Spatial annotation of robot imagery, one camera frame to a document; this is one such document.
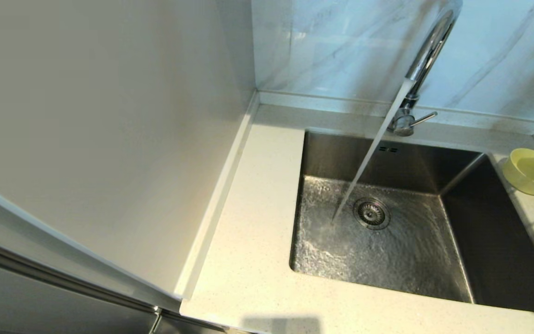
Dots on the chrome gooseneck kitchen faucet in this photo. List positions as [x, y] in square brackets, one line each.
[429, 51]

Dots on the yellow plastic bowl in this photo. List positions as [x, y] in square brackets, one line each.
[526, 178]

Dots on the stainless steel sink basin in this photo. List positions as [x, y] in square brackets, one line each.
[489, 241]

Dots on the running water stream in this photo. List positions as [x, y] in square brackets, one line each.
[373, 148]

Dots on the round metal drain strainer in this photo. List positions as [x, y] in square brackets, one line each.
[371, 214]

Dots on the grey steel cabinet front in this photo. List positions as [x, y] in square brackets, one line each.
[40, 304]

